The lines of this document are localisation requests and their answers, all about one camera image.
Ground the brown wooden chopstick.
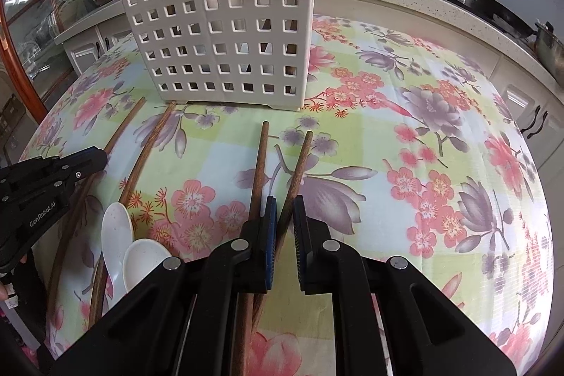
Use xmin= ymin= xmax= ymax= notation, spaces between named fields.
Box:
xmin=88 ymin=102 xmax=178 ymax=328
xmin=238 ymin=121 xmax=271 ymax=376
xmin=251 ymin=130 xmax=315 ymax=328
xmin=46 ymin=96 xmax=147 ymax=309

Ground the white ceramic spoon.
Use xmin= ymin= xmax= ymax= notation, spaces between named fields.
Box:
xmin=122 ymin=238 xmax=173 ymax=294
xmin=101 ymin=202 xmax=135 ymax=298

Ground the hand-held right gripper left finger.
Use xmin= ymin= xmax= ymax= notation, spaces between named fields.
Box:
xmin=50 ymin=195 xmax=278 ymax=376

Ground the black wok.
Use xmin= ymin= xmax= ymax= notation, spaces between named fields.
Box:
xmin=466 ymin=0 xmax=541 ymax=43

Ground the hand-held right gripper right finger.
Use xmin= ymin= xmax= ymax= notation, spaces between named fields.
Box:
xmin=293 ymin=195 xmax=519 ymax=376

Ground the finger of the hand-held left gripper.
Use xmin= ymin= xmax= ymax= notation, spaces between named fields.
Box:
xmin=42 ymin=147 xmax=110 ymax=201

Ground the large steel bowl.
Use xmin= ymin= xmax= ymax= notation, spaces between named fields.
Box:
xmin=533 ymin=21 xmax=564 ymax=89

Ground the cream perforated utensil basket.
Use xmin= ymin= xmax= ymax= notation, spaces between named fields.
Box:
xmin=110 ymin=0 xmax=318 ymax=113

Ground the red wooden glass door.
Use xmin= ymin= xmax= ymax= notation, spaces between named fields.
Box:
xmin=0 ymin=0 xmax=107 ymax=127

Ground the floral tablecloth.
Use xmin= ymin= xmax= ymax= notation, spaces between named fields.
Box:
xmin=19 ymin=12 xmax=554 ymax=376

